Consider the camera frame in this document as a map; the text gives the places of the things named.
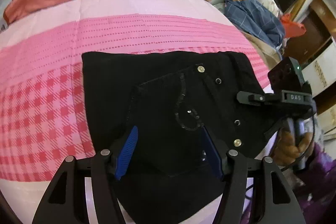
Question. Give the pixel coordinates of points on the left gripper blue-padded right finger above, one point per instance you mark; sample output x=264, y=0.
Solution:
x=273, y=201

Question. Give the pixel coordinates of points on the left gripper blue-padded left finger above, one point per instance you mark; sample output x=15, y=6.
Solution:
x=64, y=200

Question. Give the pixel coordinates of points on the black pants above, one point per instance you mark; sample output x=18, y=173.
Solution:
x=161, y=102

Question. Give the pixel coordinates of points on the purple sleeve forearm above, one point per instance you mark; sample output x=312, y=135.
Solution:
x=317, y=195

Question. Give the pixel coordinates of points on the right hand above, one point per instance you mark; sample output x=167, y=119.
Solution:
x=286, y=151

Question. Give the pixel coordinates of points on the white wicker drawer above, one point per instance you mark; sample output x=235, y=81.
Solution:
x=321, y=72

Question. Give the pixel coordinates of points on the orange red cloth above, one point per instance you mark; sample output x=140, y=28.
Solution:
x=292, y=29

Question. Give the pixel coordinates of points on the brown wooden cabinet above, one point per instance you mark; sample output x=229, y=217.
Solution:
x=319, y=21

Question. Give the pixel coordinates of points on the blue plaid cloth pile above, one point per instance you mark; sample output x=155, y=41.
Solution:
x=252, y=17

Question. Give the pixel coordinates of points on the pink checked bed sheet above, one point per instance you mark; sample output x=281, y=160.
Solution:
x=42, y=99

